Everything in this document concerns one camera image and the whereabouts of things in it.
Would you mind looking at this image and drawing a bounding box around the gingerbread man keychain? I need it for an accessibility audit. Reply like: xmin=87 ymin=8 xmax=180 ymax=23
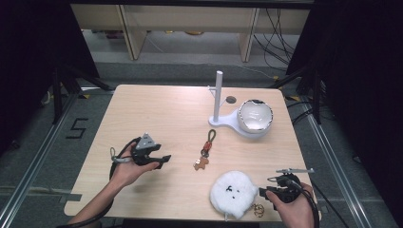
xmin=193 ymin=128 xmax=218 ymax=172

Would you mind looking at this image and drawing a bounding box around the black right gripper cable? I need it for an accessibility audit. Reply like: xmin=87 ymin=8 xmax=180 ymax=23
xmin=284 ymin=177 xmax=321 ymax=228

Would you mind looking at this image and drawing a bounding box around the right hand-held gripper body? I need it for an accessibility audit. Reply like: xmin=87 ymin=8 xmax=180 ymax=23
xmin=267 ymin=167 xmax=316 ymax=204

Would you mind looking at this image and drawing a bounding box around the white fluffy plush keychain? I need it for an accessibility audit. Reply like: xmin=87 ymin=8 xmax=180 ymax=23
xmin=209 ymin=170 xmax=266 ymax=220

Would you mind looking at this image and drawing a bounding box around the bundle of black cables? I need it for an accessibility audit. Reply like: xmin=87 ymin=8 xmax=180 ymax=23
xmin=252 ymin=8 xmax=306 ymax=81

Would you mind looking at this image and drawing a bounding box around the dark curtain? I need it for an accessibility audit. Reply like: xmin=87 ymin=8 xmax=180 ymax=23
xmin=285 ymin=0 xmax=403 ymax=227
xmin=0 ymin=0 xmax=100 ymax=156

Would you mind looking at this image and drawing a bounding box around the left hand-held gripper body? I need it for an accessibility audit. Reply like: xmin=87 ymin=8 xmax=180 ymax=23
xmin=130 ymin=132 xmax=163 ymax=166

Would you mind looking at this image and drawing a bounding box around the white bowl with silver rim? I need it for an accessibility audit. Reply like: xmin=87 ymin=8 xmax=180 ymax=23
xmin=237 ymin=99 xmax=275 ymax=134

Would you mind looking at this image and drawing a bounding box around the person's left hand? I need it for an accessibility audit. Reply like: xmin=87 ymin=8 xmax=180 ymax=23
xmin=110 ymin=147 xmax=162 ymax=189

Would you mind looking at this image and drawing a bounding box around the person's right hand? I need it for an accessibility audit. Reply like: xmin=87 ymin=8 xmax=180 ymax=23
xmin=265 ymin=181 xmax=316 ymax=228

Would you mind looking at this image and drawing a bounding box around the grey tape strip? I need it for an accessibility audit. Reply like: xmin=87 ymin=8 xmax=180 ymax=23
xmin=58 ymin=192 xmax=83 ymax=204

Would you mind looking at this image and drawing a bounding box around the white key holder stand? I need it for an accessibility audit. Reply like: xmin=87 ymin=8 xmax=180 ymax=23
xmin=207 ymin=70 xmax=278 ymax=140

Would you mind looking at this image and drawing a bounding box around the black metal stand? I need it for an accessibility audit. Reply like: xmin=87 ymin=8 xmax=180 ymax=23
xmin=268 ymin=65 xmax=326 ymax=125
xmin=50 ymin=61 xmax=114 ymax=125

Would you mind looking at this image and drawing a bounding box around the beige wooden desk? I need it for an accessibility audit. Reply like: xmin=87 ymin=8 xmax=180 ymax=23
xmin=70 ymin=3 xmax=311 ymax=63

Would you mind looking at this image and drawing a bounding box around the aluminium floor rail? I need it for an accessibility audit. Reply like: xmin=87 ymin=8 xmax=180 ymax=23
xmin=302 ymin=103 xmax=376 ymax=228
xmin=0 ymin=92 xmax=81 ymax=228

